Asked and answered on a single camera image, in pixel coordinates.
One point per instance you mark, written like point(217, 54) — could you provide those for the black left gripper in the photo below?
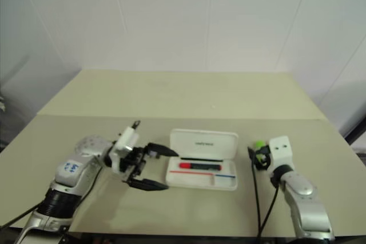
point(133, 162)

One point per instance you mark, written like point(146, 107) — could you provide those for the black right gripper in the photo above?
point(264, 159)

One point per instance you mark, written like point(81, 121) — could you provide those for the green marker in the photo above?
point(259, 144)

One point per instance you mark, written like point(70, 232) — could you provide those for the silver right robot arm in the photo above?
point(303, 198)

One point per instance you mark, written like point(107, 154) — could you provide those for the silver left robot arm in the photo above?
point(68, 175)

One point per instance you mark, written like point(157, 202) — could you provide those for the red marker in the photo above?
point(200, 166)

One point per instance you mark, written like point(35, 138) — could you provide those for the red and blue pencil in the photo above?
point(200, 173)

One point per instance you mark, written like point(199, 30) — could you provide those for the white pencil case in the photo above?
point(203, 169)

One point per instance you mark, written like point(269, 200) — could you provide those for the dark slanted pole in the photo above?
point(356, 124)

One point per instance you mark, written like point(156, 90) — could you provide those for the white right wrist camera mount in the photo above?
point(281, 149)

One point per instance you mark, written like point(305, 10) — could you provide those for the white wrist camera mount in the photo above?
point(281, 149)
point(127, 139)

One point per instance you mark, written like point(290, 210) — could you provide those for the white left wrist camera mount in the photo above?
point(127, 139)

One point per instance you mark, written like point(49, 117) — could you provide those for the dark object at wall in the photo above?
point(2, 112)

